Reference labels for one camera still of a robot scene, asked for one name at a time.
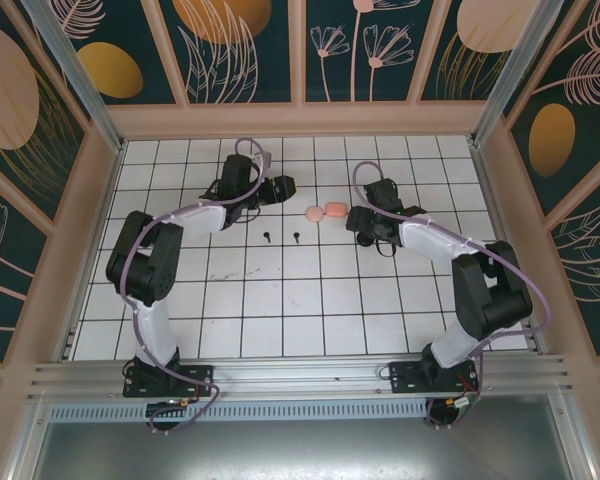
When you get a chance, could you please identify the dark panel orange circle leaves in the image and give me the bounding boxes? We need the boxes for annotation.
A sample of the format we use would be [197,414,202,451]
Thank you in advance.
[149,0,295,106]

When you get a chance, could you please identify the aluminium table edge profile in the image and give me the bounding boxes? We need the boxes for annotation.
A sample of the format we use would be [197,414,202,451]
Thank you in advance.
[467,134,549,357]
[54,139,127,362]

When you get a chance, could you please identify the dark panel outlined flowers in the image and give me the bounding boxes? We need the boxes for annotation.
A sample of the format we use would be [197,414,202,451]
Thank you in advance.
[299,0,431,105]

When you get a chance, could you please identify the dark panel feather outlines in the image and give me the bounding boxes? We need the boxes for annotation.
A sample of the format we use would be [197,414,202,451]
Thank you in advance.
[544,184,600,359]

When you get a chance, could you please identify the dark panel gold oval feathers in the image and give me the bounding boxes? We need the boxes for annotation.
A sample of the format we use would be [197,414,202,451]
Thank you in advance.
[499,0,600,221]

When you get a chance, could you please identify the dark panel peach circle gold lines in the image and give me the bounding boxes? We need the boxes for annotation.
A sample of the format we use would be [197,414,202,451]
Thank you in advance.
[0,0,92,229]

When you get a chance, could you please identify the grey metal sheet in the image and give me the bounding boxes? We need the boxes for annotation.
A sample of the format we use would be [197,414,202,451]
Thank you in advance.
[7,419,599,480]

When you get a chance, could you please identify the dark panel single flower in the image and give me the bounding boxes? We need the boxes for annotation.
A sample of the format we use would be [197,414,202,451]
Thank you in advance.
[0,149,56,366]

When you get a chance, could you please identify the thin black left gripper cable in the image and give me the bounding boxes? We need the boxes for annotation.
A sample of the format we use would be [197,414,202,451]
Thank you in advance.
[204,179,262,225]

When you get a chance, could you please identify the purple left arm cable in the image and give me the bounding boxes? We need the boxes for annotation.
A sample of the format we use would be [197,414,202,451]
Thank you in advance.
[121,137,275,435]

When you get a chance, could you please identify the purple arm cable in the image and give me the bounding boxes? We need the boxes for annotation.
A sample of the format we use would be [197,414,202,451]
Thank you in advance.
[352,160,553,431]
[121,137,275,435]

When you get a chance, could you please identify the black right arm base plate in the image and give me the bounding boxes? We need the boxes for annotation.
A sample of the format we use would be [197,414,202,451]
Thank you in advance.
[388,360,481,396]

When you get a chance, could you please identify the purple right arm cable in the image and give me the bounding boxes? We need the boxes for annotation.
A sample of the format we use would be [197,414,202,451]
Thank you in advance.
[352,160,553,431]

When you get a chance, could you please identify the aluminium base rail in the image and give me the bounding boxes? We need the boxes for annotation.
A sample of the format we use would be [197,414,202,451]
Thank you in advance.
[27,352,576,404]

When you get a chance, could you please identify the aluminium corner post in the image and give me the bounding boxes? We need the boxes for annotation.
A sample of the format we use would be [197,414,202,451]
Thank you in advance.
[471,0,567,149]
[18,0,127,154]

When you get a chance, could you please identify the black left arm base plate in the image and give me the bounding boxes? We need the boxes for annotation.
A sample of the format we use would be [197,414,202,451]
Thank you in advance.
[122,363,216,400]

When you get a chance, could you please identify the grey slotted cable duct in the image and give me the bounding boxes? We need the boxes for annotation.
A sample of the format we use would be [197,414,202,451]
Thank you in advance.
[47,402,431,424]

